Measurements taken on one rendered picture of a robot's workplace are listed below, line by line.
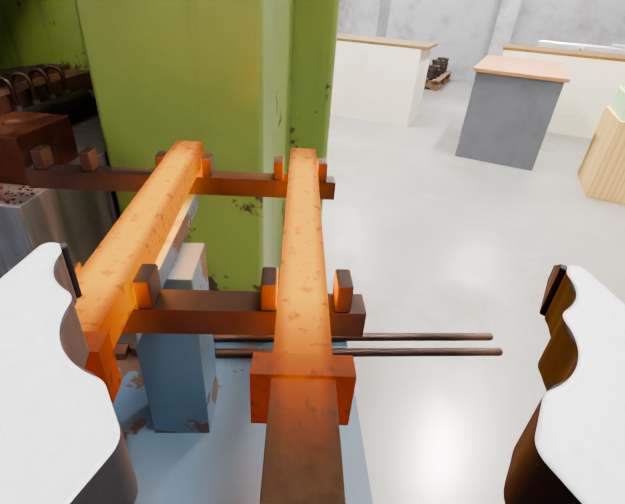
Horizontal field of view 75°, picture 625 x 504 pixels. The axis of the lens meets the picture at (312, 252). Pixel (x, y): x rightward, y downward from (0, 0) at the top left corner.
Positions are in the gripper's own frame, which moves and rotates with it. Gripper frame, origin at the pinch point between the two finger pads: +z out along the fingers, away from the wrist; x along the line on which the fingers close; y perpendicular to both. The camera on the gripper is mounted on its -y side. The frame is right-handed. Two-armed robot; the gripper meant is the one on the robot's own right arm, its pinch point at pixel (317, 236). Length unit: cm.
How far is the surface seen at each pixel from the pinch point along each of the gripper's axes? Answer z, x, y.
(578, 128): 450, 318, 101
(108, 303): 6.3, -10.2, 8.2
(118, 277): 8.6, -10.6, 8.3
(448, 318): 123, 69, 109
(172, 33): 53, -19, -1
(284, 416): -0.4, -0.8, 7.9
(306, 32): 96, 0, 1
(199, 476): 12.2, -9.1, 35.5
